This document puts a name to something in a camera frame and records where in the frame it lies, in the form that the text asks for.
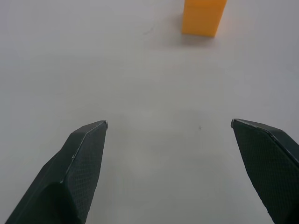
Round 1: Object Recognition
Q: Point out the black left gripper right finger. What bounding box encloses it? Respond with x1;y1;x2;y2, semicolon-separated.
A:
230;118;299;224

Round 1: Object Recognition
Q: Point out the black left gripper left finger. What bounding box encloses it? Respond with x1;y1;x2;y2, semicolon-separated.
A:
4;120;108;224

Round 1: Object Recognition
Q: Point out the yellow rectangular block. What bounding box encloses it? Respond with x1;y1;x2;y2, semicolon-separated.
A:
182;0;228;38

